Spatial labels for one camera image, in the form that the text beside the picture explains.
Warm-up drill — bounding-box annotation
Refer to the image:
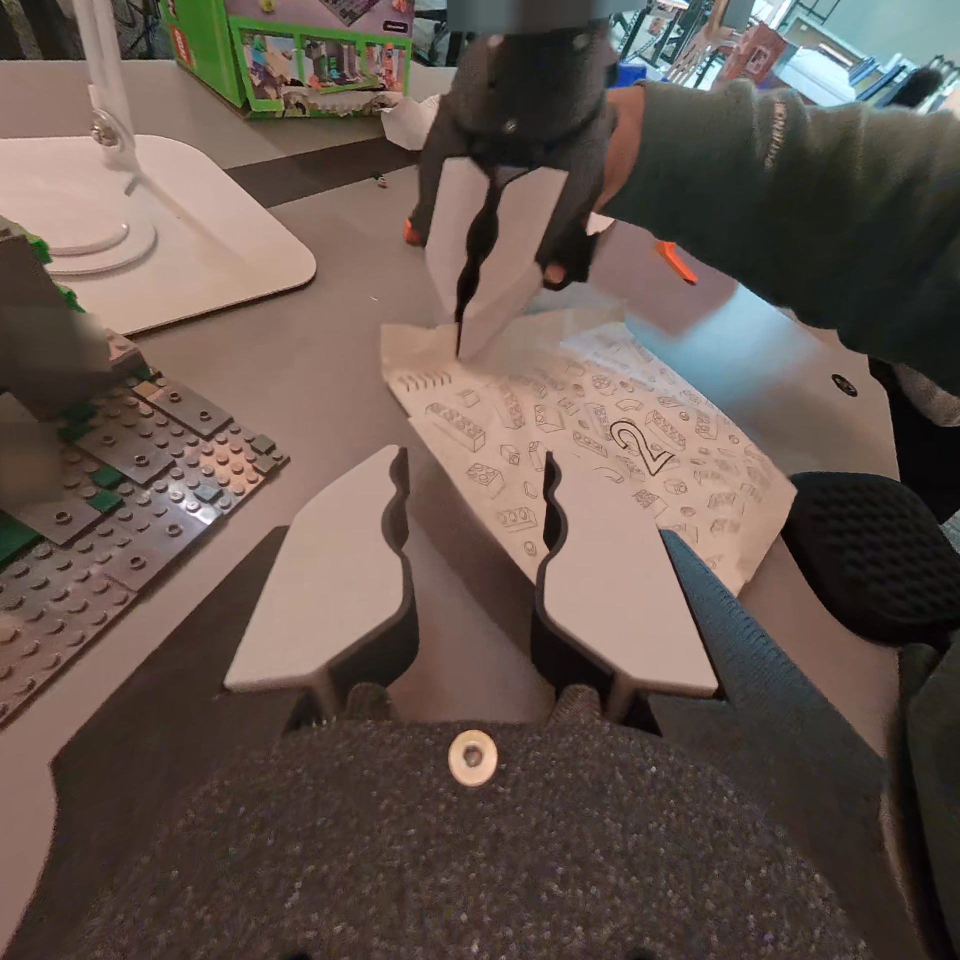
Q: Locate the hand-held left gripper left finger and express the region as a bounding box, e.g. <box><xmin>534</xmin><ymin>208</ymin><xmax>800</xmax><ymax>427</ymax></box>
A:
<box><xmin>223</xmin><ymin>444</ymin><xmax>420</xmax><ymax>717</ymax></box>

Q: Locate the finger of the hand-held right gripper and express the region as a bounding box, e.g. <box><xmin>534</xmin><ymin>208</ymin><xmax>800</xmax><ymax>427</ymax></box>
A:
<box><xmin>457</xmin><ymin>166</ymin><xmax>571</xmax><ymax>360</ymax></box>
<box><xmin>424</xmin><ymin>156</ymin><xmax>490</xmax><ymax>354</ymax></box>

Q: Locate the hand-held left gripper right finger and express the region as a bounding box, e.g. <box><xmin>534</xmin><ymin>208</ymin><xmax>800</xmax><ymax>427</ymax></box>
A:
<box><xmin>531</xmin><ymin>450</ymin><xmax>721</xmax><ymax>720</ymax></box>

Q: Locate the paper bag with line drawings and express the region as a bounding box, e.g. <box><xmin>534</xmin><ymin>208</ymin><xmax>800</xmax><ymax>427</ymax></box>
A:
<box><xmin>381</xmin><ymin>303</ymin><xmax>798</xmax><ymax>597</ymax></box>

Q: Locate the grey brick build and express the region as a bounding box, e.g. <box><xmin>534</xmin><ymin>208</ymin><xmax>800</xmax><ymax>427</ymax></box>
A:
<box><xmin>0</xmin><ymin>217</ymin><xmax>291</xmax><ymax>727</ymax></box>

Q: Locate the white and wooden book stand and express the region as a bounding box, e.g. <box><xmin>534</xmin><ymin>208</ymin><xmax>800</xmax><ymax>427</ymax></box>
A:
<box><xmin>0</xmin><ymin>0</ymin><xmax>318</xmax><ymax>337</ymax></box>

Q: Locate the person's right forearm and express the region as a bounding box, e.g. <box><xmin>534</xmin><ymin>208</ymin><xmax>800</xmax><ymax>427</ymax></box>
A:
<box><xmin>600</xmin><ymin>78</ymin><xmax>960</xmax><ymax>395</ymax></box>

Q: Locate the person's right hand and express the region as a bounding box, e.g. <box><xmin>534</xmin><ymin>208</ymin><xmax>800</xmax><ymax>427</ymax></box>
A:
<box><xmin>543</xmin><ymin>86</ymin><xmax>648</xmax><ymax>282</ymax></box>

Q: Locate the white paper bag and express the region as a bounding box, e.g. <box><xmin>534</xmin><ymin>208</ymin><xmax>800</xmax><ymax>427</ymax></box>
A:
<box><xmin>381</xmin><ymin>93</ymin><xmax>444</xmax><ymax>155</ymax></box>

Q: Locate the orange brick separator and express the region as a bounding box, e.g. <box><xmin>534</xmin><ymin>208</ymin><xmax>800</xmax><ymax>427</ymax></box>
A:
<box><xmin>654</xmin><ymin>240</ymin><xmax>700</xmax><ymax>286</ymax></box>

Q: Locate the green toy brick set box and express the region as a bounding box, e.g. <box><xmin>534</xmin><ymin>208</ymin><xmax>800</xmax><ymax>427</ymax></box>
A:
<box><xmin>159</xmin><ymin>0</ymin><xmax>415</xmax><ymax>120</ymax></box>

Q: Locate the black mesh chair armrest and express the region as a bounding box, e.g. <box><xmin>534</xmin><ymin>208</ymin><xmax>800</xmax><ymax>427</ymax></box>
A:
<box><xmin>781</xmin><ymin>471</ymin><xmax>960</xmax><ymax>646</ymax></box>

